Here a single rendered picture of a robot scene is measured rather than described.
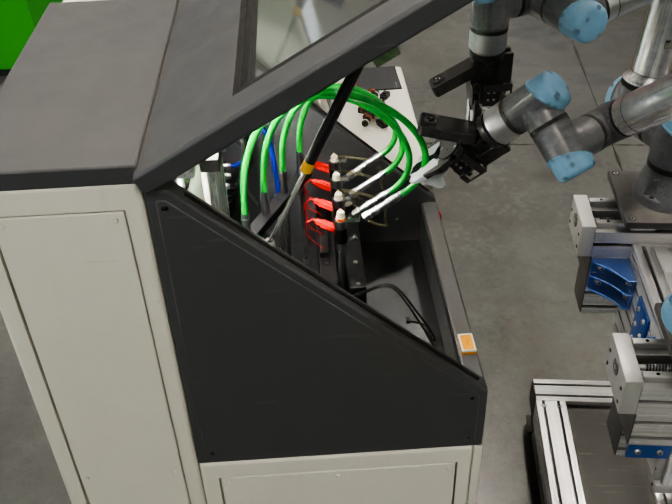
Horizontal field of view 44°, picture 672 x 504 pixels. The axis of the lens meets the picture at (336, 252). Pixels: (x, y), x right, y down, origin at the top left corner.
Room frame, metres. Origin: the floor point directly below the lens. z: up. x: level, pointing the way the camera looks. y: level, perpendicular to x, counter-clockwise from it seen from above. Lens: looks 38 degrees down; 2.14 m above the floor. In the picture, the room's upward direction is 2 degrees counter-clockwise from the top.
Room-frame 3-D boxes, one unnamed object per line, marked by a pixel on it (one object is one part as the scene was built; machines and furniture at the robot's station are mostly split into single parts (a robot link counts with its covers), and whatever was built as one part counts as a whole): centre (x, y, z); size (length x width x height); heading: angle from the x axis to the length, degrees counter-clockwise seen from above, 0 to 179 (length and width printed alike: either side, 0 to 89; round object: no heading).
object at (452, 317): (1.44, -0.25, 0.87); 0.62 x 0.04 x 0.16; 2
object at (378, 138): (2.13, -0.14, 0.97); 0.70 x 0.22 x 0.03; 2
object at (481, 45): (1.56, -0.32, 1.46); 0.08 x 0.08 x 0.05
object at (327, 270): (1.55, -0.01, 0.91); 0.34 x 0.10 x 0.15; 2
